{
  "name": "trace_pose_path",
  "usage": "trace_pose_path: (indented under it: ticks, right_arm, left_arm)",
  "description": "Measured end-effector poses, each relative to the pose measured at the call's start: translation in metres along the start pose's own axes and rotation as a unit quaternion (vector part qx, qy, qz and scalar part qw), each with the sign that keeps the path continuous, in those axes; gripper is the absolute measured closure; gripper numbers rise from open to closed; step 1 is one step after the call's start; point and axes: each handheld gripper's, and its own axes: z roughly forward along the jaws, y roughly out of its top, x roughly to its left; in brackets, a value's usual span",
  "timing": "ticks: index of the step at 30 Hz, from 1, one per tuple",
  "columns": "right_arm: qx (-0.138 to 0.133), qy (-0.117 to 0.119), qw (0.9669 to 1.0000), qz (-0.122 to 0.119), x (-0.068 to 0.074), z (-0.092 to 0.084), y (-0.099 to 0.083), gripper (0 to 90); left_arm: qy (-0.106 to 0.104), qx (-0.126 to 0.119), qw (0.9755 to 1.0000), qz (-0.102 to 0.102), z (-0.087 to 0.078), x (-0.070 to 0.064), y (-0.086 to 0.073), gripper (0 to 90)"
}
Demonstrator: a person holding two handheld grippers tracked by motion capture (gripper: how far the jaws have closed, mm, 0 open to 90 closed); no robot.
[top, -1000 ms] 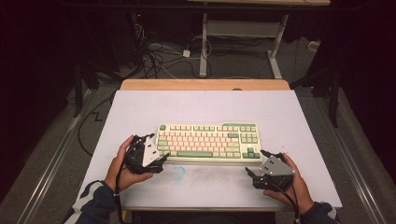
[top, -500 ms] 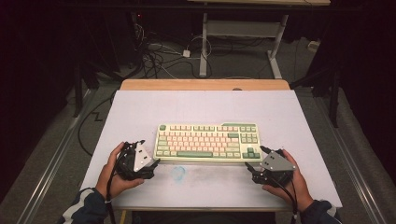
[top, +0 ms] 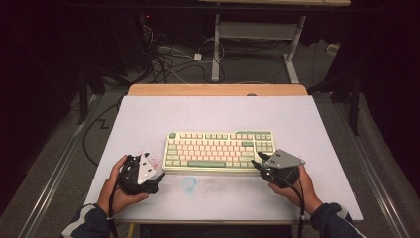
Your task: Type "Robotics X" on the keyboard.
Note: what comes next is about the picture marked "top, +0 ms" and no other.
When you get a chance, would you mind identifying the metal floor rail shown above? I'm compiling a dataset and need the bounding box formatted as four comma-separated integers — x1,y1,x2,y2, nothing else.
18,94,102,238
331,97,412,238

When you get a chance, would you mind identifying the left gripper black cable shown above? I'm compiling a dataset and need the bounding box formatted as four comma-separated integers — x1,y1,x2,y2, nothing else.
107,182,121,238

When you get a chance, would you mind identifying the black metal stand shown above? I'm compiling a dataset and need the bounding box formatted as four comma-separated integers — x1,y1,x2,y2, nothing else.
77,63,89,126
349,73,362,137

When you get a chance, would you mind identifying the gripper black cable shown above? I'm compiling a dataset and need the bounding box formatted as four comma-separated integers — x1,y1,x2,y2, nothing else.
272,174,305,238
107,182,121,238

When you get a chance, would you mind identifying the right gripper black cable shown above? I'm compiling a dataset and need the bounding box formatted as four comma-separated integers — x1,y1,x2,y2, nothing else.
272,174,305,238

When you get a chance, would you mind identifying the wooden table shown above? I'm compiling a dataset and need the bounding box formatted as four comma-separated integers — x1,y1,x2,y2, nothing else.
127,83,309,97

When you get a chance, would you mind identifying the tangle of floor cables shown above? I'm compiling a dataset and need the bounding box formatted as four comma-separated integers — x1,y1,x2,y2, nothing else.
140,24,227,85

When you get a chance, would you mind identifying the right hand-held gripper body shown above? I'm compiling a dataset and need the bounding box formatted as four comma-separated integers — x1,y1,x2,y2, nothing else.
261,148,306,190

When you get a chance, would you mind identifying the person's right hand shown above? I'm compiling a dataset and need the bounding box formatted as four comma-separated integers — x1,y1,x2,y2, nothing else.
267,164,324,216

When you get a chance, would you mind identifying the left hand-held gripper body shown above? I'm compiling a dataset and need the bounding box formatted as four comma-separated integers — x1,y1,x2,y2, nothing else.
117,152,166,196

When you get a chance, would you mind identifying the white table cover sheet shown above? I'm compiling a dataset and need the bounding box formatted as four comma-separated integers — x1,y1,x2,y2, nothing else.
83,95,365,222

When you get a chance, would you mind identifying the white metal frame desk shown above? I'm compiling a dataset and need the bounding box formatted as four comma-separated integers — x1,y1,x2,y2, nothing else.
197,0,352,84

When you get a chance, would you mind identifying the long black floor cable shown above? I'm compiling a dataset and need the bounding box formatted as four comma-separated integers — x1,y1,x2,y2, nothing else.
81,95,128,167

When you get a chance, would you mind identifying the green and pink keyboard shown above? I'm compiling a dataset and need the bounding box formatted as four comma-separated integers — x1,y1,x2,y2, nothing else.
162,129,276,173

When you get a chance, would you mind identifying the person's left hand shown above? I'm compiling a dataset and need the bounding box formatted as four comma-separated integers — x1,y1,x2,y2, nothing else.
97,154,150,216

